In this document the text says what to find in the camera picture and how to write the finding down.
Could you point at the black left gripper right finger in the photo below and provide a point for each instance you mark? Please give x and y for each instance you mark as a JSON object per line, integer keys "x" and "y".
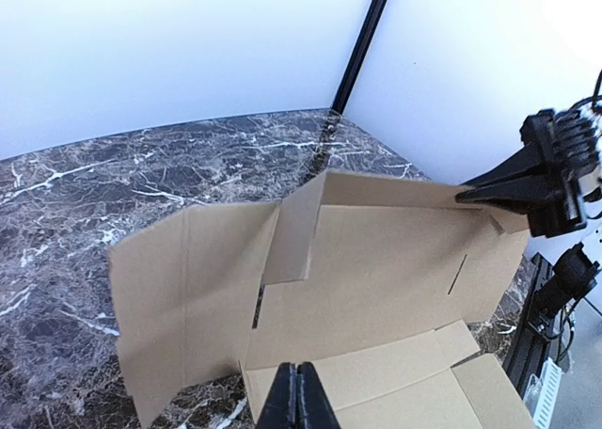
{"x": 312, "y": 409}

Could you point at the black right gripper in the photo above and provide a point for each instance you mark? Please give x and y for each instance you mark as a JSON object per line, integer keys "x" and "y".
{"x": 561, "y": 150}

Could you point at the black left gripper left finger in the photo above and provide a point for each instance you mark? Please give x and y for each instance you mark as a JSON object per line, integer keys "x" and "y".
{"x": 279, "y": 409}

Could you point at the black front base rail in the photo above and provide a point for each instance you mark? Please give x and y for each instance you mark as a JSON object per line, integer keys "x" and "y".
{"x": 537, "y": 327}

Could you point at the brown cardboard box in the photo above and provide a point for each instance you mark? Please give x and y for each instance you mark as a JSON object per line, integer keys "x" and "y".
{"x": 372, "y": 279}

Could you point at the grey slotted cable duct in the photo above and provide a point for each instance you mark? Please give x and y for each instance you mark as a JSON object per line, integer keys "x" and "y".
{"x": 541, "y": 393}

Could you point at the black right frame post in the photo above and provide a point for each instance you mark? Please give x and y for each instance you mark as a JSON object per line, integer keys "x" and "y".
{"x": 358, "y": 55}

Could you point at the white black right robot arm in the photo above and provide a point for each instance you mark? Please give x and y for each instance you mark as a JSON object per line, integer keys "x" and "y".
{"x": 574, "y": 270}

